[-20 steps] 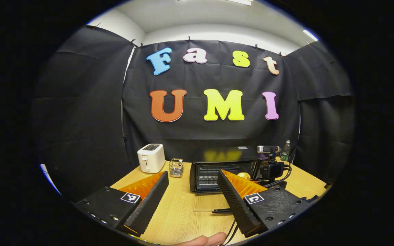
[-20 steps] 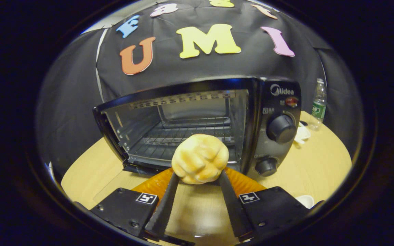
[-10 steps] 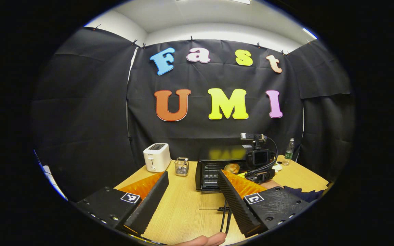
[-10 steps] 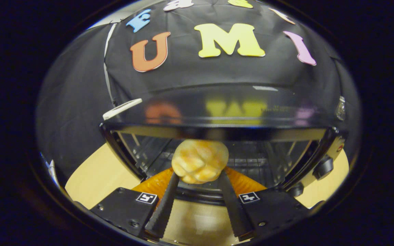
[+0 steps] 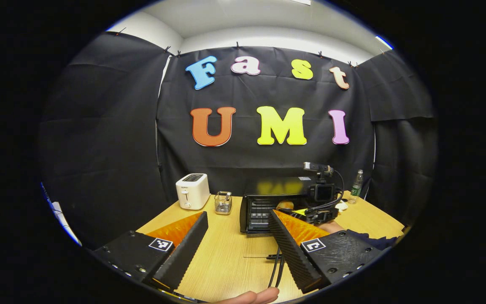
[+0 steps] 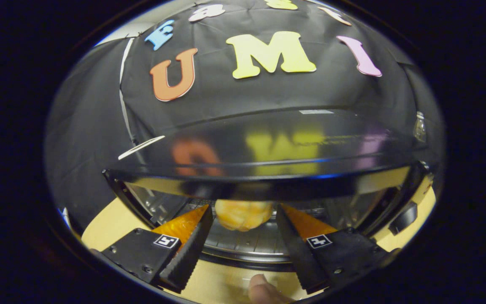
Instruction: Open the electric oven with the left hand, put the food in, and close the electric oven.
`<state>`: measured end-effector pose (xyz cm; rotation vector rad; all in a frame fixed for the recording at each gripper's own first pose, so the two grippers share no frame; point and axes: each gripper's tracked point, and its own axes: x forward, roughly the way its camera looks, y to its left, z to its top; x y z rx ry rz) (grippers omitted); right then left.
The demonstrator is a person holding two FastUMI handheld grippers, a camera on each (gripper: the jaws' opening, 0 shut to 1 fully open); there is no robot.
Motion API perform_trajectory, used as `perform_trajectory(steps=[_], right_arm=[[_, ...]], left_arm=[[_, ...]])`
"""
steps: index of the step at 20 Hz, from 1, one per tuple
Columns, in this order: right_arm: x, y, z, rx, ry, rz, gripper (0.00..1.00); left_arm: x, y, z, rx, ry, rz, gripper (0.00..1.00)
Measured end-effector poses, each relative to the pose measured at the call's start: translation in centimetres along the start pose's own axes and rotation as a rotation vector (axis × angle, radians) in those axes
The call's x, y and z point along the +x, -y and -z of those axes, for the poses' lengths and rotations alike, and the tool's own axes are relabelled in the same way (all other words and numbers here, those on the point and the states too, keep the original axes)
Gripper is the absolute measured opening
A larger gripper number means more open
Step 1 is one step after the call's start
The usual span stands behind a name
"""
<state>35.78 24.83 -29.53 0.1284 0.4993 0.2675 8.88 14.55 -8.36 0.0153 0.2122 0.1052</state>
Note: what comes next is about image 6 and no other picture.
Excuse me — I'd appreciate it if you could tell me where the black electric oven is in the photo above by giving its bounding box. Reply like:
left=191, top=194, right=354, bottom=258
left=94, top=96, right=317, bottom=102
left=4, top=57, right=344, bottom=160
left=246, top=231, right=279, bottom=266
left=102, top=106, right=435, bottom=271

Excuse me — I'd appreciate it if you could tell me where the round bread bun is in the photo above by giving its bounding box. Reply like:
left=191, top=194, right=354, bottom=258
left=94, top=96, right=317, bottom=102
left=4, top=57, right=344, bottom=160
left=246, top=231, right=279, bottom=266
left=215, top=199, right=274, bottom=232

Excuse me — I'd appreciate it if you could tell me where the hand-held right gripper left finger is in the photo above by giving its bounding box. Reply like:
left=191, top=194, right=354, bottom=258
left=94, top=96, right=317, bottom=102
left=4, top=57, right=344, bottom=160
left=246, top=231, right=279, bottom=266
left=100, top=204, right=214, bottom=293

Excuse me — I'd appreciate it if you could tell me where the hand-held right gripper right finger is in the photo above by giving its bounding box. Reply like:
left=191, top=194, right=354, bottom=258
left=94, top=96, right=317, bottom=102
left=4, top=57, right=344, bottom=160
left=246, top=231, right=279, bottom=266
left=275, top=204, right=400, bottom=295

